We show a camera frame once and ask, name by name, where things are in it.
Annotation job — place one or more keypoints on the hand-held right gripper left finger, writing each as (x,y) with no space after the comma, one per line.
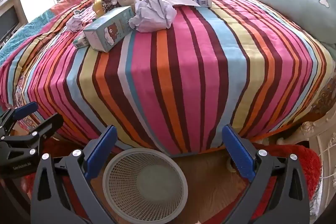
(103,146)

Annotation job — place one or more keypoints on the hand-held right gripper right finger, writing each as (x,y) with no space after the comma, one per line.
(237,154)

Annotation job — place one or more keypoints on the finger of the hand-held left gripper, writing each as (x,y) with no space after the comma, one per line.
(26,109)
(50,124)

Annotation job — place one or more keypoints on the grey mesh waste basket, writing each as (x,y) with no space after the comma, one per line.
(147,187)

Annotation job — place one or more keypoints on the white round bed foot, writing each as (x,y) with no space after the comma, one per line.
(231,165)

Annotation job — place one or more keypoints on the small white green box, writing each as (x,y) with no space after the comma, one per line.
(80,43)

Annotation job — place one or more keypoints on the black television screen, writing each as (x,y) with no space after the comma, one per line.
(8,20)

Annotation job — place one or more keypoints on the small crumpled white paper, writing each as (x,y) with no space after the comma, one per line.
(74,22)

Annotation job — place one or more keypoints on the gold floral bedsheet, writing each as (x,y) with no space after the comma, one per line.
(323,100)

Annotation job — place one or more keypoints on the striped colourful blanket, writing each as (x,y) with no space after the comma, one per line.
(183,69)

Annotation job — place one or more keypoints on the teal bear print carton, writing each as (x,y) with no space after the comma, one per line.
(110,29)

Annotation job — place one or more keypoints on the yellow leopard print plush toy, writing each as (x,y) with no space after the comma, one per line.
(103,5)

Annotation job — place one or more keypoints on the large crumpled white paper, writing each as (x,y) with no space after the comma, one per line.
(152,14)

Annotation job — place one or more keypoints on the ornate white bed frame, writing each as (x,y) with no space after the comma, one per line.
(309,129)

